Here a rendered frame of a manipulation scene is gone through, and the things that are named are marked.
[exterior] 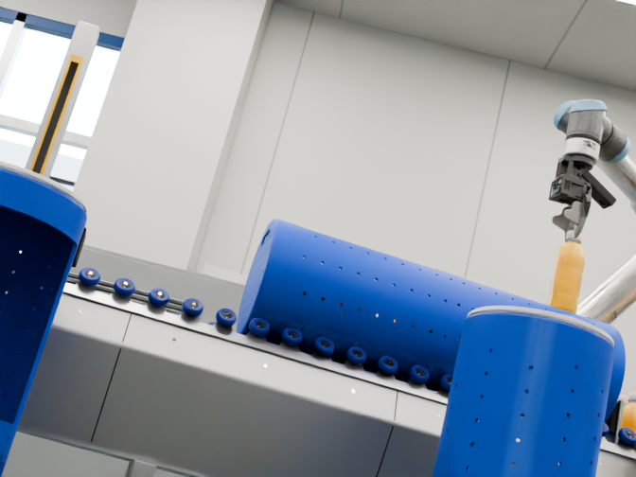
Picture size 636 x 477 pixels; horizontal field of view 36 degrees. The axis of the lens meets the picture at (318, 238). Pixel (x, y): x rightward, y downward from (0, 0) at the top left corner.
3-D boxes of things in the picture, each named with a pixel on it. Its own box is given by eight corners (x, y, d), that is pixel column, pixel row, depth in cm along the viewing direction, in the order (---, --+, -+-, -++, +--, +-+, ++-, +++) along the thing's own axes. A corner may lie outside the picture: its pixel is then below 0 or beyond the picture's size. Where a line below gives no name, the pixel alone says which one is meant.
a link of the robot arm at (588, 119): (615, 109, 261) (597, 92, 255) (608, 152, 258) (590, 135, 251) (583, 114, 268) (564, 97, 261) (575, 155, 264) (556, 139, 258)
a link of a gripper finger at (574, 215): (558, 232, 247) (560, 201, 251) (579, 238, 248) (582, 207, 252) (564, 227, 245) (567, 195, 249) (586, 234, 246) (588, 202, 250)
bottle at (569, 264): (552, 304, 241) (564, 233, 247) (542, 309, 248) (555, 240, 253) (579, 311, 242) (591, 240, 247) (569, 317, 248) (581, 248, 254)
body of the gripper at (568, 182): (547, 203, 255) (555, 160, 259) (576, 212, 257) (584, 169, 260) (561, 194, 248) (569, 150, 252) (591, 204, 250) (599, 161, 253)
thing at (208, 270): (197, 286, 413) (202, 269, 415) (252, 302, 416) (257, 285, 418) (199, 280, 401) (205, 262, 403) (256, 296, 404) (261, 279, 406)
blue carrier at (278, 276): (228, 345, 236) (257, 236, 245) (557, 442, 251) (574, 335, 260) (251, 324, 209) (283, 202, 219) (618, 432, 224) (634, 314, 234)
